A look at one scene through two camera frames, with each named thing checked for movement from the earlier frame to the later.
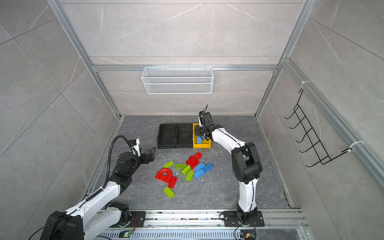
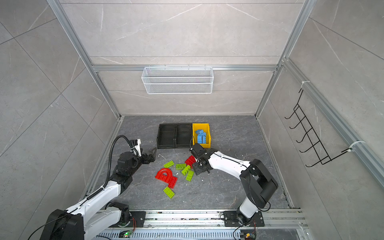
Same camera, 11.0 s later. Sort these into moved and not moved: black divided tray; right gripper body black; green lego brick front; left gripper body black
Moved: right gripper body black
Not moved: left gripper body black; black divided tray; green lego brick front
